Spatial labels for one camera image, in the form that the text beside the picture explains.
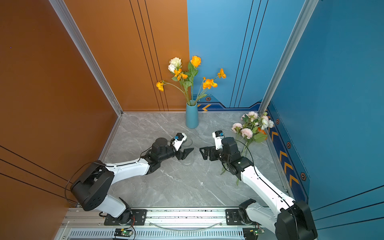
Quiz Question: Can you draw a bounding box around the teal ceramic vase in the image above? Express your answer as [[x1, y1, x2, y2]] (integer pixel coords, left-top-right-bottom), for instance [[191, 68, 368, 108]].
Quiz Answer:
[[186, 100, 199, 129]]

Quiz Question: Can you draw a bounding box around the pink carnation flower stem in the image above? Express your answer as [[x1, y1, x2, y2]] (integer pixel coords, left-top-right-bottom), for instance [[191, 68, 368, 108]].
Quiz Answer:
[[220, 111, 265, 186]]

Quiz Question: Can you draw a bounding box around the white pink small flowers stem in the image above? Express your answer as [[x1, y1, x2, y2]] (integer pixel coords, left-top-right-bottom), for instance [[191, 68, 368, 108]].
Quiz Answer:
[[258, 112, 274, 130]]

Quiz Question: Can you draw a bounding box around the white rosebud flower stem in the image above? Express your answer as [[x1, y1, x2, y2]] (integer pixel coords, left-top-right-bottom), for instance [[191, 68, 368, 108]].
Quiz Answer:
[[167, 63, 191, 104]]

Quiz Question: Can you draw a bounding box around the orange rose flower stem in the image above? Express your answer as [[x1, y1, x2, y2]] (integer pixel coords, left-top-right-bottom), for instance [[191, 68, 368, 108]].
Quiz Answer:
[[183, 56, 201, 106]]

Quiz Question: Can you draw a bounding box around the clear ribbed glass vase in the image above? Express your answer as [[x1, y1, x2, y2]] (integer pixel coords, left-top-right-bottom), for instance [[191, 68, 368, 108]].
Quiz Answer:
[[180, 151, 195, 166]]

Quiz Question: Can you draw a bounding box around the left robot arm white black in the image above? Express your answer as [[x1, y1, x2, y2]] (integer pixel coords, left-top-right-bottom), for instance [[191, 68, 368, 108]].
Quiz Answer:
[[70, 133, 194, 225]]

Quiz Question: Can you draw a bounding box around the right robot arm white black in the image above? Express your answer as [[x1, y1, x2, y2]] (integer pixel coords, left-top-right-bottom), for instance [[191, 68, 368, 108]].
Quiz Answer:
[[200, 137, 318, 240]]

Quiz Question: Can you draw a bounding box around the right circuit board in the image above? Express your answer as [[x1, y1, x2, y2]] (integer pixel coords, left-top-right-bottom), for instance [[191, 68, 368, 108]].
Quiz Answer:
[[243, 228, 265, 240]]

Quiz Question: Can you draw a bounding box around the left green circuit board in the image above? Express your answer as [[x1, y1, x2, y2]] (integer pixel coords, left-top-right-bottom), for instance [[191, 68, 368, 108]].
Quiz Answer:
[[113, 228, 136, 240]]

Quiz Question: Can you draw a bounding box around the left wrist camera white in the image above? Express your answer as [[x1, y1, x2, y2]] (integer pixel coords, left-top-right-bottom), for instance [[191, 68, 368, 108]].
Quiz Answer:
[[170, 133, 187, 152]]

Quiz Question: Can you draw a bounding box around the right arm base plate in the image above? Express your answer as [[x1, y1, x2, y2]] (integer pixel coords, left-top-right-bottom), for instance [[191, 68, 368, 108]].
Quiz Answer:
[[225, 209, 250, 226]]

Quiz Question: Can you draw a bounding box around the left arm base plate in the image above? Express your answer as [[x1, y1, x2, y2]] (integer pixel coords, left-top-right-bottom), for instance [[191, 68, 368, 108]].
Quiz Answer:
[[104, 209, 148, 227]]

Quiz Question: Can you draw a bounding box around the aluminium front rail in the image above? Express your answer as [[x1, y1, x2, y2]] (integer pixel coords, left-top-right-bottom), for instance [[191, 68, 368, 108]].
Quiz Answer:
[[55, 207, 276, 240]]

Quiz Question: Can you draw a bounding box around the left aluminium corner post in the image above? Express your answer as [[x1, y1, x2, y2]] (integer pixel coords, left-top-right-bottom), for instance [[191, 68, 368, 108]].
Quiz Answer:
[[49, 0, 124, 117]]

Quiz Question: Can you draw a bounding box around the aluminium corner post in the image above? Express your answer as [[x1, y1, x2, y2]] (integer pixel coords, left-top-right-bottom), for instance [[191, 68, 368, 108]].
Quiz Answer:
[[49, 0, 124, 117], [259, 0, 319, 113]]

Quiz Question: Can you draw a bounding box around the right aluminium corner post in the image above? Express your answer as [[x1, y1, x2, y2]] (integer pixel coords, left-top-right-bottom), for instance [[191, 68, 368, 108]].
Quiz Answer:
[[259, 0, 319, 113]]

